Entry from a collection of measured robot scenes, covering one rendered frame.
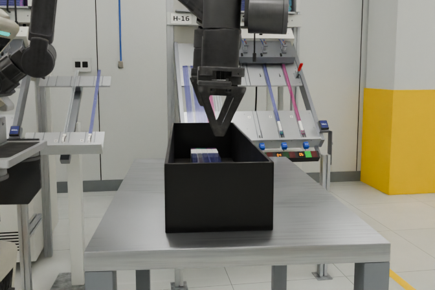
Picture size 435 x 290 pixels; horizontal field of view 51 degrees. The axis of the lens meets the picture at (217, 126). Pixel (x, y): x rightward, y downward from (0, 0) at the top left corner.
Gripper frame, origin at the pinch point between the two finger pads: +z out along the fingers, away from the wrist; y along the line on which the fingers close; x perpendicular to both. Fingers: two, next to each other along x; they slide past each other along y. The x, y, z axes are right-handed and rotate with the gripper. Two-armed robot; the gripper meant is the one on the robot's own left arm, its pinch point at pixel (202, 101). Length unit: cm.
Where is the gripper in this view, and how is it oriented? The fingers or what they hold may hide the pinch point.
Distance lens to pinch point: 127.5
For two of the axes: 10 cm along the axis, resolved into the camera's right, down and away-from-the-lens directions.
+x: -10.0, -0.3, -0.9
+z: -0.4, 9.9, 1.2
